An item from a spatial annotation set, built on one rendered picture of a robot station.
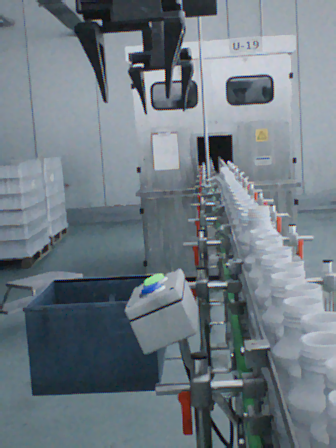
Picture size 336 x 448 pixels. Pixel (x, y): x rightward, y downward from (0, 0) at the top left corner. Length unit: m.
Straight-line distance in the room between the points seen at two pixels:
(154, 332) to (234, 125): 4.94
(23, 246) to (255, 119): 3.16
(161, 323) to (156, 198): 4.92
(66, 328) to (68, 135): 9.95
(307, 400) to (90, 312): 1.14
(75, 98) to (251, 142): 6.10
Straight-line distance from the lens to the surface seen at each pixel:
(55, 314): 1.64
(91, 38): 0.68
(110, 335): 1.63
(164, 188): 5.82
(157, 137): 5.79
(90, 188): 11.49
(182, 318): 0.92
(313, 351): 0.52
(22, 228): 7.65
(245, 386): 0.68
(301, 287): 0.71
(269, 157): 5.81
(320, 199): 11.48
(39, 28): 11.74
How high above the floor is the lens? 1.32
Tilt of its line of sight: 7 degrees down
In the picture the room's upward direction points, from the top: 4 degrees counter-clockwise
